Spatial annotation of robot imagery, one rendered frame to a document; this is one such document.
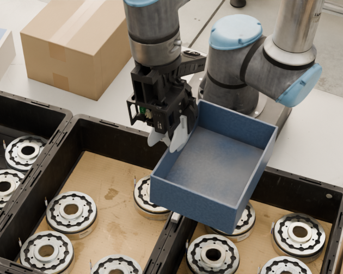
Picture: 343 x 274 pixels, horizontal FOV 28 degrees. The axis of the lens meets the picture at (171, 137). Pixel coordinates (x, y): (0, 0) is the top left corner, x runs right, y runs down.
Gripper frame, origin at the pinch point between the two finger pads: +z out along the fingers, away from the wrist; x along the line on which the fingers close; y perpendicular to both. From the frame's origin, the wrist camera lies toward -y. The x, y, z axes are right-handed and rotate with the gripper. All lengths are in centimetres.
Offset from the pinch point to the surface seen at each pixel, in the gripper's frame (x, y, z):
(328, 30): -30, -192, 109
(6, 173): -41.0, 3.7, 20.7
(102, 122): -26.6, -13.5, 15.6
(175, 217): -0.8, 2.5, 17.8
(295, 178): 15.1, -18.4, 21.2
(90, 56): -47, -38, 21
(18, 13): -89, -60, 30
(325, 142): 11, -53, 44
